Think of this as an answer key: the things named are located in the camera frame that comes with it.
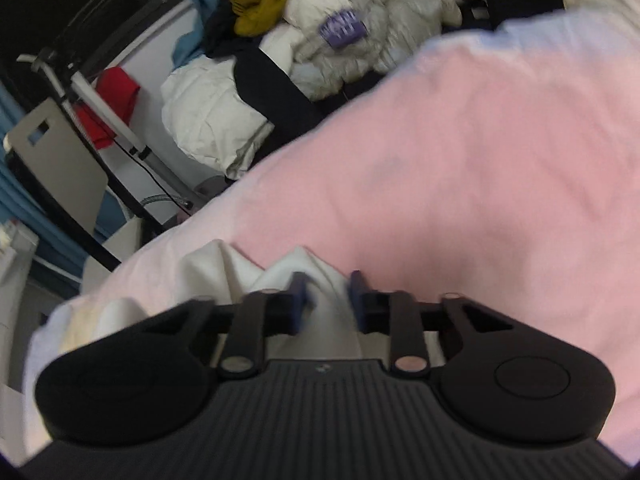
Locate white sweatpants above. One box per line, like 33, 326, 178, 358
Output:
94, 238, 446, 369

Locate white dressing table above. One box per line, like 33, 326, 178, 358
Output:
0, 220, 39, 385

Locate pastel tie-dye duvet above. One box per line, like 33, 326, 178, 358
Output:
23, 9, 639, 463

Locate folded drying rack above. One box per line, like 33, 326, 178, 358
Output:
3, 51, 206, 272

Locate white bedding bundle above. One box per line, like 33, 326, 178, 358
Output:
160, 55, 273, 180

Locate red cloth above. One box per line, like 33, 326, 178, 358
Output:
72, 66, 141, 150

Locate black garment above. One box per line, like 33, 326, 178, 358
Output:
203, 0, 331, 146

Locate dark window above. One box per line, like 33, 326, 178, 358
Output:
1, 0, 183, 108

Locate grey white jacket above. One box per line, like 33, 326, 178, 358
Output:
259, 0, 462, 101

